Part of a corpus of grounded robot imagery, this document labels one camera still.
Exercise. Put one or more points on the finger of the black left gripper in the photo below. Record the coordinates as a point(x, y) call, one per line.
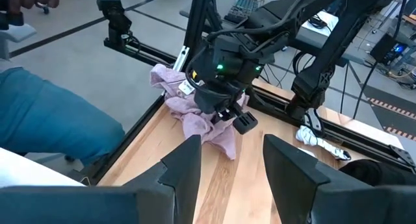
point(223, 116)
point(245, 123)

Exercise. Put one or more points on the pink shirt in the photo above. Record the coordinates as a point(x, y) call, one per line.
point(195, 123)

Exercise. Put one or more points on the yellow tag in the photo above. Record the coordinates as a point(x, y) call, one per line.
point(194, 74)

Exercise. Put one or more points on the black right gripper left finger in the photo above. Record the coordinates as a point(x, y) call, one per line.
point(130, 204)

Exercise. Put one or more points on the black aluminium table frame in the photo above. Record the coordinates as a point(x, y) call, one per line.
point(198, 16)

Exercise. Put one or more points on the black mat with striped edge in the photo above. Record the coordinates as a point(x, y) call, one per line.
point(386, 118)

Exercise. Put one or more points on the black computer box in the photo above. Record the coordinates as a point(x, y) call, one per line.
point(386, 52)

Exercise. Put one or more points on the black garment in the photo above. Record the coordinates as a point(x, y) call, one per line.
point(377, 172)

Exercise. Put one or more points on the white striped sock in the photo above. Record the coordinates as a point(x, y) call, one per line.
point(312, 138)

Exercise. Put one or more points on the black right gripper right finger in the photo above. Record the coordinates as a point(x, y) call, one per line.
point(325, 201)

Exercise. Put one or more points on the person's leg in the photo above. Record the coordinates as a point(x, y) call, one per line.
point(48, 113)

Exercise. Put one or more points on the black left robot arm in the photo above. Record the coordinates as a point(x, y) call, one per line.
point(338, 39)

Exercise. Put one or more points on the dark keyboard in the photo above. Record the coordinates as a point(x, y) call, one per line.
point(242, 8)

